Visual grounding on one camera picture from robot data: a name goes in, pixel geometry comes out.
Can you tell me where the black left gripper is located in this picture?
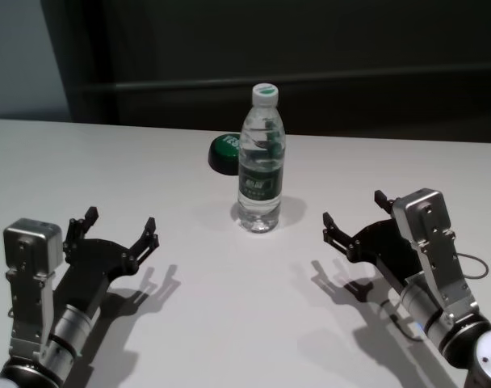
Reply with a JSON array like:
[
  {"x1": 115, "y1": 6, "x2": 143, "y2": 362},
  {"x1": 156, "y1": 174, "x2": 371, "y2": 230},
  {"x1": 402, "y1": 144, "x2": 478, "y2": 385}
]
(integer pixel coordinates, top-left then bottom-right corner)
[{"x1": 52, "y1": 205, "x2": 161, "y2": 315}]

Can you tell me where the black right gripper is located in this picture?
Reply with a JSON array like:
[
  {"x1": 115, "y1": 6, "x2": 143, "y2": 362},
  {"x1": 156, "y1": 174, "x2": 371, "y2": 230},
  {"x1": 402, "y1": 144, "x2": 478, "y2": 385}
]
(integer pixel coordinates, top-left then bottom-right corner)
[{"x1": 321, "y1": 189, "x2": 425, "y2": 295}]

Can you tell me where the clear water bottle green label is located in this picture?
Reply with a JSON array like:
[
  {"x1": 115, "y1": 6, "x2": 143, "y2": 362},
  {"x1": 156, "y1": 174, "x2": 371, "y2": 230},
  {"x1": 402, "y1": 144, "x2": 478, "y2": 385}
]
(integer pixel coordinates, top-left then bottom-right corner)
[{"x1": 237, "y1": 82, "x2": 287, "y2": 235}]

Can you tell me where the green YES button black base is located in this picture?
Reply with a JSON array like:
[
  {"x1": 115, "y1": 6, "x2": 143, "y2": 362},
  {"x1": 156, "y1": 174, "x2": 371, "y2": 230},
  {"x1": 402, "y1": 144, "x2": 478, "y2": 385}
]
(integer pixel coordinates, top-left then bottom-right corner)
[{"x1": 208, "y1": 133, "x2": 243, "y2": 176}]

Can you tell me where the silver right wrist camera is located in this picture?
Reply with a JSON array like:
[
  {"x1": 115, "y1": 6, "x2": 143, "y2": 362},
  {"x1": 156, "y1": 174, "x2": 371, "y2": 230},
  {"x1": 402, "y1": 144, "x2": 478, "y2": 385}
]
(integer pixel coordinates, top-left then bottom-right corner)
[{"x1": 391, "y1": 187, "x2": 478, "y2": 325}]

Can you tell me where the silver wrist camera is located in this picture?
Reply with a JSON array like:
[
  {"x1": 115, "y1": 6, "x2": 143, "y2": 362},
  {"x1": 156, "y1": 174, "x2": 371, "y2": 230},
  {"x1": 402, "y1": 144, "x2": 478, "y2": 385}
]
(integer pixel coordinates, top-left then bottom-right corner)
[
  {"x1": 391, "y1": 187, "x2": 478, "y2": 325},
  {"x1": 2, "y1": 217, "x2": 65, "y2": 361}
]

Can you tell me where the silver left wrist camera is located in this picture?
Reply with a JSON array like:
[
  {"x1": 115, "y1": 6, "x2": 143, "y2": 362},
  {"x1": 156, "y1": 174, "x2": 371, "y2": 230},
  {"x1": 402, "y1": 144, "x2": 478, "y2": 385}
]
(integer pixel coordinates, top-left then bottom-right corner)
[{"x1": 2, "y1": 217, "x2": 65, "y2": 361}]

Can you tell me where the thin right wrist camera cable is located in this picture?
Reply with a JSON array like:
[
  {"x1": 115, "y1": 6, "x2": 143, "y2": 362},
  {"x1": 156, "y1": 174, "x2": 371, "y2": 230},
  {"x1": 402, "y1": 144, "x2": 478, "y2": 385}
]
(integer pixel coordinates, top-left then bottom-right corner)
[{"x1": 451, "y1": 251, "x2": 490, "y2": 281}]

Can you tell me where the grey horizontal wall rail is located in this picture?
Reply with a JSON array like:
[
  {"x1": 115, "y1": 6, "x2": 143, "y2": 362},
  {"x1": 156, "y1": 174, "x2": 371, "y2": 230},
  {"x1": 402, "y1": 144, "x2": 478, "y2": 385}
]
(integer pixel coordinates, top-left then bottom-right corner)
[{"x1": 73, "y1": 78, "x2": 491, "y2": 94}]

